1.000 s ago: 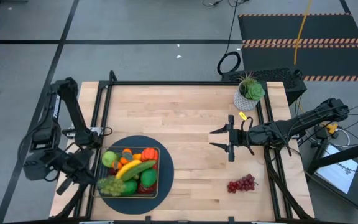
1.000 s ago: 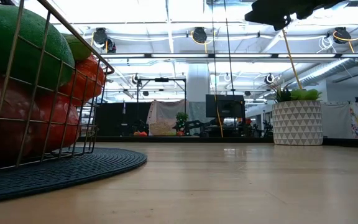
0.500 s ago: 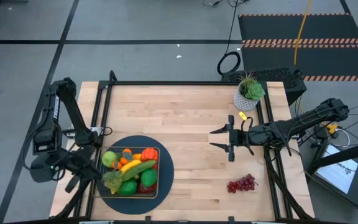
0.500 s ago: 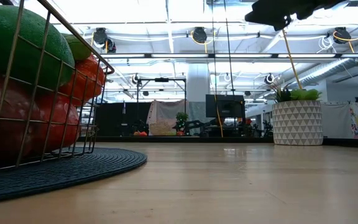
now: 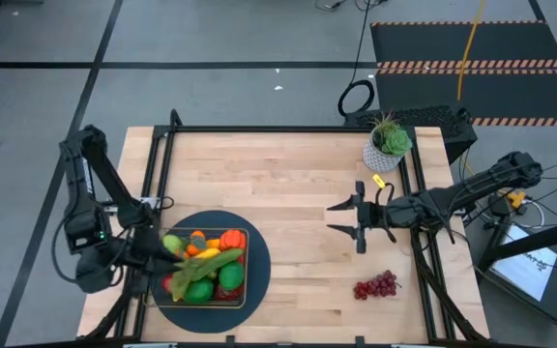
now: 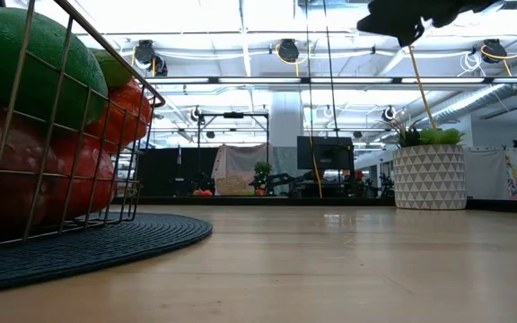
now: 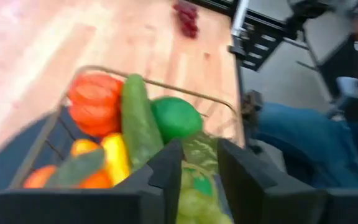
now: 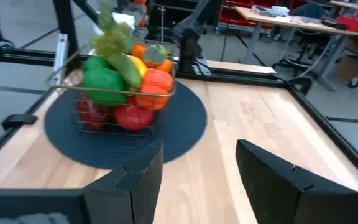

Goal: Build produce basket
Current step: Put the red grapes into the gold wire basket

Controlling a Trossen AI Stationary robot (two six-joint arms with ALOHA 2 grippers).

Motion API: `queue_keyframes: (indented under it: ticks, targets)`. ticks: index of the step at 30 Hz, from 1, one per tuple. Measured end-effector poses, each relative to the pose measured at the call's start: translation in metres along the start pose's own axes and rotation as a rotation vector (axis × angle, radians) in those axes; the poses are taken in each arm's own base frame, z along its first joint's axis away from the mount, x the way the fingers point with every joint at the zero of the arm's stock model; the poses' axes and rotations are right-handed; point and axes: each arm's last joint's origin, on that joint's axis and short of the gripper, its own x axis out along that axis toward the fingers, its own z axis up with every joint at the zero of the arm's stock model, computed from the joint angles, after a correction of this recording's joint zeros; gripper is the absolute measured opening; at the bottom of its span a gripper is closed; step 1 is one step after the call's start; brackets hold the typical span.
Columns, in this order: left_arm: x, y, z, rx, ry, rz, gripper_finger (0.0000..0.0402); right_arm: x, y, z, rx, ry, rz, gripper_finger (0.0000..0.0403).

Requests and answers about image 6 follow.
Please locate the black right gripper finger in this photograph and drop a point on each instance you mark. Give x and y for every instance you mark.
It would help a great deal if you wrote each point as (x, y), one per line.
(393, 20)

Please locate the small green lime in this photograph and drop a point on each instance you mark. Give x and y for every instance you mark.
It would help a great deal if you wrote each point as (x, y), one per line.
(112, 69)

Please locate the red pomegranate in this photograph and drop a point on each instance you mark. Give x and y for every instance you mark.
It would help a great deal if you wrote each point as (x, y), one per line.
(88, 175)

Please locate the large green lime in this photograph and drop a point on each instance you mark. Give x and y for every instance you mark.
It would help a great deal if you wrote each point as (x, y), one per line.
(38, 63)

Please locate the dark red apple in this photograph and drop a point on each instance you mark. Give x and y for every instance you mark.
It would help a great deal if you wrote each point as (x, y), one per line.
(7, 179)

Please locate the succulent in white patterned pot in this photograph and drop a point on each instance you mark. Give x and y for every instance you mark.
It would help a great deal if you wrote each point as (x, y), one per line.
(429, 175)

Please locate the white sheet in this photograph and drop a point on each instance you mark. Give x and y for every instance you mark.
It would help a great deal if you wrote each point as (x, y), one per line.
(487, 172)

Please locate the small green potted plant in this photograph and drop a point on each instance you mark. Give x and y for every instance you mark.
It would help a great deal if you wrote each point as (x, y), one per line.
(262, 172)

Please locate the white draped cloth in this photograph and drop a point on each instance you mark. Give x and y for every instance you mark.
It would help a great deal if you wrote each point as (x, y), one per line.
(236, 161)

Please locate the round dark blue placemat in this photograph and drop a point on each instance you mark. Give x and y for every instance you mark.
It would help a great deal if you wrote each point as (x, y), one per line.
(106, 244)

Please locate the silver ventilation duct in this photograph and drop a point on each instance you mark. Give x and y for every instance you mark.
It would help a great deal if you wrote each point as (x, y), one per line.
(487, 96)

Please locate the black partition wall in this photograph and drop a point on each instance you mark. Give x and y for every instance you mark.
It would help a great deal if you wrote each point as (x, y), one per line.
(169, 170)

